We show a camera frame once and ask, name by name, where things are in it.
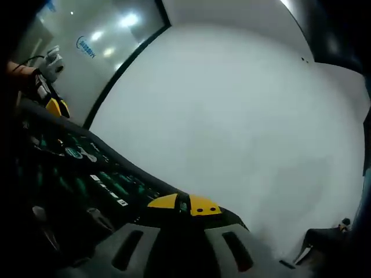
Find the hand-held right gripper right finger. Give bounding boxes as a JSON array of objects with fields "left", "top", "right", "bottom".
[{"left": 185, "top": 194, "right": 314, "bottom": 278}]

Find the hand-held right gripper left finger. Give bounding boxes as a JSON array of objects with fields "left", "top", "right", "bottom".
[{"left": 52, "top": 192, "right": 182, "bottom": 278}]

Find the black toolbox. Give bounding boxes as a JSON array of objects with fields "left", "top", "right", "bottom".
[{"left": 11, "top": 97, "right": 252, "bottom": 261}]

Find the adjustable wrench teal handle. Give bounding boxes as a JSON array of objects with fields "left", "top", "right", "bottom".
[{"left": 77, "top": 146, "right": 99, "bottom": 163}]

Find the frosted glass panel blue logo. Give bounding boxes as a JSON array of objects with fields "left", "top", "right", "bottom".
[{"left": 17, "top": 0, "right": 169, "bottom": 128}]

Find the black yellow small device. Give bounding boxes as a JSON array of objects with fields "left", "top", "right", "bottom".
[{"left": 338, "top": 217, "right": 352, "bottom": 232}]

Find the black door frame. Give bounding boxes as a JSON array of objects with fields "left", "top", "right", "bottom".
[{"left": 82, "top": 0, "right": 172, "bottom": 130}]

